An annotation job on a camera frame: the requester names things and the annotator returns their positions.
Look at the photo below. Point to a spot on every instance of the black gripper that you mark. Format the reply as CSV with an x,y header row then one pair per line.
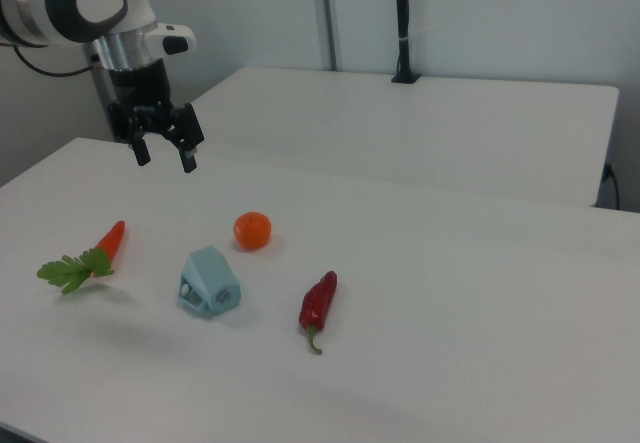
x,y
140,88

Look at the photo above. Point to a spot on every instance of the light blue hexagonal mug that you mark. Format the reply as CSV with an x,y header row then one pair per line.
x,y
210,283

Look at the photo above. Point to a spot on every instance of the white grey Franka robot arm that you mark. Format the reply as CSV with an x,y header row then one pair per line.
x,y
60,3

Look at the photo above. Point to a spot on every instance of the orange toy carrot green leaves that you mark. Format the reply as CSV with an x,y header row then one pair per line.
x,y
112,240

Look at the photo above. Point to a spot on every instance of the orange toy mandarin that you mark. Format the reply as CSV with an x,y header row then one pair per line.
x,y
252,231

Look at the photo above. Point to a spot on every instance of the red toy chili pepper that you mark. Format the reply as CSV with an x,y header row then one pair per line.
x,y
318,303

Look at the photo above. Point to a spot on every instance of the black pole with base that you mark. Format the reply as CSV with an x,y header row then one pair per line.
x,y
404,53

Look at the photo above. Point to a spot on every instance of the aluminium profile post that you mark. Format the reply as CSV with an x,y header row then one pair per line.
x,y
100,88

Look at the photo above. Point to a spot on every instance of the grey partition frame post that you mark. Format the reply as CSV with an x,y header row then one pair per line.
x,y
327,13

